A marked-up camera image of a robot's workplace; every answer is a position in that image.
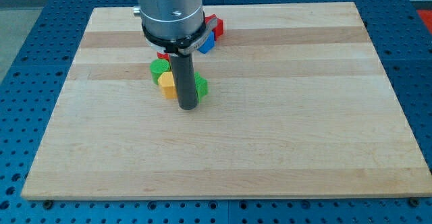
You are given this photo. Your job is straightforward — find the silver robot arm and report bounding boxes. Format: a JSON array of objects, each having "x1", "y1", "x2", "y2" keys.
[{"x1": 138, "y1": 0, "x2": 218, "y2": 56}]

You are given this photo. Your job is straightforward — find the green star block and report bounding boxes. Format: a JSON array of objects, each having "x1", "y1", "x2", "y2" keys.
[{"x1": 194, "y1": 72, "x2": 208, "y2": 102}]

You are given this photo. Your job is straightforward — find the red star block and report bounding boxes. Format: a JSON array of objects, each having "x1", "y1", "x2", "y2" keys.
[{"x1": 205, "y1": 14, "x2": 224, "y2": 41}]

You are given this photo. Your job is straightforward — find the dark grey pointer rod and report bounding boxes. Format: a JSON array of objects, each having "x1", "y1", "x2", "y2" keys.
[{"x1": 169, "y1": 54, "x2": 198, "y2": 110}]

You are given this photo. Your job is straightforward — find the yellow hexagon block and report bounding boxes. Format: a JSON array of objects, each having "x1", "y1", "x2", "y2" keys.
[{"x1": 158, "y1": 72, "x2": 177, "y2": 99}]

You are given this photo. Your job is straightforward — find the blue block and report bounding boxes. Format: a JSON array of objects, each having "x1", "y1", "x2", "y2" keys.
[{"x1": 198, "y1": 32, "x2": 215, "y2": 54}]

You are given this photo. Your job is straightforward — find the green cylinder block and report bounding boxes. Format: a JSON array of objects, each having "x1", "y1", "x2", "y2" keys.
[{"x1": 149, "y1": 59, "x2": 171, "y2": 85}]

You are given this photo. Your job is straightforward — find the small red block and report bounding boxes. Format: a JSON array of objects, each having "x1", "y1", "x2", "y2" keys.
[{"x1": 157, "y1": 52, "x2": 170, "y2": 61}]

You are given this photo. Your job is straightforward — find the wooden board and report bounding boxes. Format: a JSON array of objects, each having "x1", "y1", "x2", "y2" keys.
[{"x1": 22, "y1": 2, "x2": 431, "y2": 200}]

